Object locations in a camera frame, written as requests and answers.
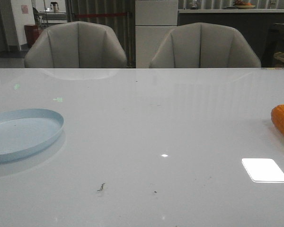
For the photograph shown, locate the red barrier belt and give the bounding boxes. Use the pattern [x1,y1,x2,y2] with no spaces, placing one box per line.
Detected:
[73,12,129,18]

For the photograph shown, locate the grey upholstered chair left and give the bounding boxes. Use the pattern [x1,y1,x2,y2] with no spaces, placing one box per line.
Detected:
[24,21,127,68]

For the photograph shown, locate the red bin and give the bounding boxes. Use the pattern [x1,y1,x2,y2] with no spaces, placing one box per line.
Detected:
[24,24,42,47]

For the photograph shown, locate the bowl of oranges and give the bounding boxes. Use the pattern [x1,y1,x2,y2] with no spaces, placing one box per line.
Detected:
[233,0,255,9]

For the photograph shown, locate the grey upholstered chair right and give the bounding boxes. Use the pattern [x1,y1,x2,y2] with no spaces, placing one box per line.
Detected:
[149,22,261,68]

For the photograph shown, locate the grey upholstered chair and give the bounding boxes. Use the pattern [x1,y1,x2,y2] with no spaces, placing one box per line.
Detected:
[149,22,261,68]
[24,21,127,68]

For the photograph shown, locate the grey long counter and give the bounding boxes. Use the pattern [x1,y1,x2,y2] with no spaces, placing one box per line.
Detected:
[177,9,284,67]

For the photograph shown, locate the white cabinet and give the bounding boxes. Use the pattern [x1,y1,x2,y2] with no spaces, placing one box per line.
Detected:
[135,0,178,68]

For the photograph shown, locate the light blue round plate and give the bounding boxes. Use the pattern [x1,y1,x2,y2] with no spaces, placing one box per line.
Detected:
[0,109,64,164]

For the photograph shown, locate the pink wall notice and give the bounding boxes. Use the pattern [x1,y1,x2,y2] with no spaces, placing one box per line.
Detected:
[21,5,28,14]

